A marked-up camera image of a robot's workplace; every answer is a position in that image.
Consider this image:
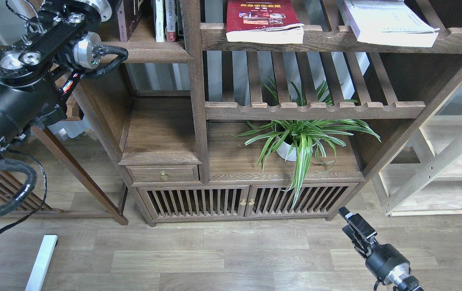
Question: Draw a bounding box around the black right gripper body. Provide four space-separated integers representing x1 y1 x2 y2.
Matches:
342 214 411 285

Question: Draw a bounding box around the white lavender book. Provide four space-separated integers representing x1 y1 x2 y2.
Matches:
339 0 439 48

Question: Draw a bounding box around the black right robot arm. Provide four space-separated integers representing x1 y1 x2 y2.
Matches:
338 207 423 291

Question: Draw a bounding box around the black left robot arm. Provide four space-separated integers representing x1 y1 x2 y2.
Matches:
0 0 129 217

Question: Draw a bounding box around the light wooden shelf rack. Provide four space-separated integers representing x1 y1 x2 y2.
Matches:
372 84 462 217

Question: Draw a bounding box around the red book on shelf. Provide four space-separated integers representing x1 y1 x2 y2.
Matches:
226 0 304 44

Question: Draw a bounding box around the right slatted cabinet door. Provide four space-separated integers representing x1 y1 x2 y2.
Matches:
239 183 357 220

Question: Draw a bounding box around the slatted cabinet door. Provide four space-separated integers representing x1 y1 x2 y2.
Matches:
137 185 250 223
239 183 357 220

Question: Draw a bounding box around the green spider plant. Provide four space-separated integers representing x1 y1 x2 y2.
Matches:
231 77 381 207

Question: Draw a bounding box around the left slatted cabinet door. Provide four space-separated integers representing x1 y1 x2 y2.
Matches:
137 185 250 223

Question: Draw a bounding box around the dark wooden bookshelf cabinet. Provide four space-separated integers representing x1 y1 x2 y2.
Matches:
73 0 462 226

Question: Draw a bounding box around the small wooden drawer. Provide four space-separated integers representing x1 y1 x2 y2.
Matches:
125 164 199 183

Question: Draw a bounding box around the red spine upright book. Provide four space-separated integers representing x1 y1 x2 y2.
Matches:
165 0 178 42

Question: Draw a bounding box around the white upright book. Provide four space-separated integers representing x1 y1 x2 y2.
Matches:
152 0 166 42

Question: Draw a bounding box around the dark wooden side table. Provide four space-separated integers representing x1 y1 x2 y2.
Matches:
0 45 129 226

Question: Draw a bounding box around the white metal leg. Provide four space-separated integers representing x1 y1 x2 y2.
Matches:
25 234 58 291

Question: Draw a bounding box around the dark slatted wooden bench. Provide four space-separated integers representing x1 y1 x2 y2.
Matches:
0 162 64 226

